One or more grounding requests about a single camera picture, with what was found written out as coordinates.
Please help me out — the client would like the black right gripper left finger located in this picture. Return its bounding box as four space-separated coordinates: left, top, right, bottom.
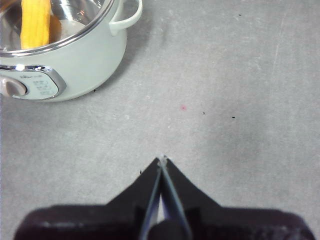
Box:
13 156 162 240

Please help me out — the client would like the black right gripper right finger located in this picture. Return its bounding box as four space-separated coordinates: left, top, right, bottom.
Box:
163 157 316 240

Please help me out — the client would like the yellow corn cob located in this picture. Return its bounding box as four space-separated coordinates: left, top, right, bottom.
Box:
20 0 52 50

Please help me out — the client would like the pale green electric cooking pot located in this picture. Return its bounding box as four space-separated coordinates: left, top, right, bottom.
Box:
0 0 143 102

